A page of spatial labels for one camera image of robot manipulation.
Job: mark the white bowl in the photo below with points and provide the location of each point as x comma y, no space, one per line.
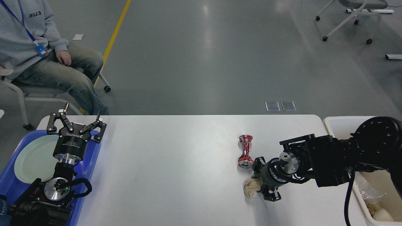
382,215

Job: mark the beige plastic bin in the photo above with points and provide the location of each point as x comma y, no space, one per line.
341,128

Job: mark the right floor outlet plate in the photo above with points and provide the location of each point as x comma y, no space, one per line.
288,106

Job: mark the white floor bar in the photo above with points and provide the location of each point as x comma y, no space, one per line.
393,56

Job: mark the white desk foot bar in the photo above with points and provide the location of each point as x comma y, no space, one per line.
380,11

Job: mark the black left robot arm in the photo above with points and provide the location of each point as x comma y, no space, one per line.
49,202

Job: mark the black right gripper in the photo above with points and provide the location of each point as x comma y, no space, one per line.
271,182

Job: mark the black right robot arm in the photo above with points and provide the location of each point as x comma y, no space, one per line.
375,145

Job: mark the mint green plate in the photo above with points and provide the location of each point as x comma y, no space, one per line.
36,160

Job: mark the small brown paper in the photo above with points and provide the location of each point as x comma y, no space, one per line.
373,208

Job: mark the left floor outlet plate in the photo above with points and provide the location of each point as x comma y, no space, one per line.
272,106

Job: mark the brown paper ball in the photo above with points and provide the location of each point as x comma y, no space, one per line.
252,186

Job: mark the floor outlet plate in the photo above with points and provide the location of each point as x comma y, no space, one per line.
288,106
272,106

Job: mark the white chair of person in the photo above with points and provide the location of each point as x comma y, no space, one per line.
27,92

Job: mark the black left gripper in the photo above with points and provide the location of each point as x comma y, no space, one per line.
71,146

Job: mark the crushed red soda can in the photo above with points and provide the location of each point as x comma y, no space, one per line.
245,161

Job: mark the seated person grey hoodie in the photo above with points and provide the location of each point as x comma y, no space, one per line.
31,46

